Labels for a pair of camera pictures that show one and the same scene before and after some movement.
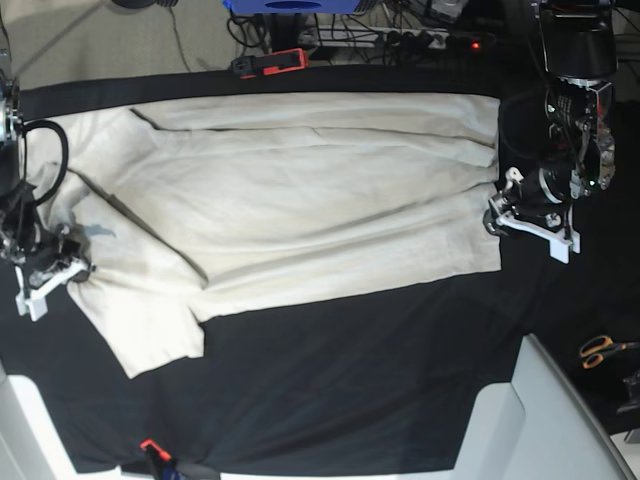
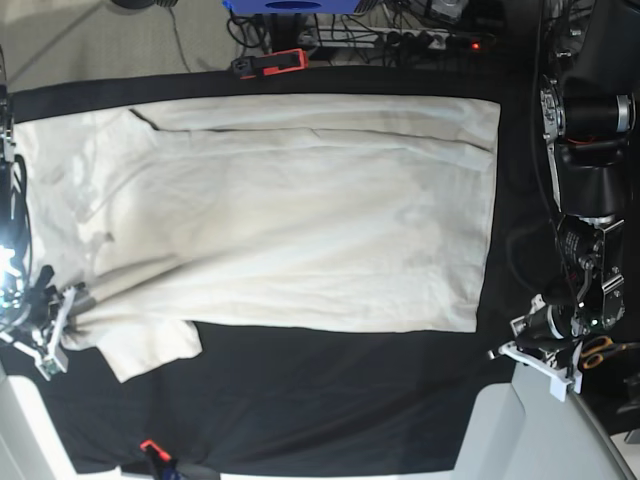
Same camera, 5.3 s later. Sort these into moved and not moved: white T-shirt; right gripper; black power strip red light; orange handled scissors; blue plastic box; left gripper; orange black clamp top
Moved: left gripper; white T-shirt; right gripper
Not moved: black power strip red light; orange black clamp top; blue plastic box; orange handled scissors
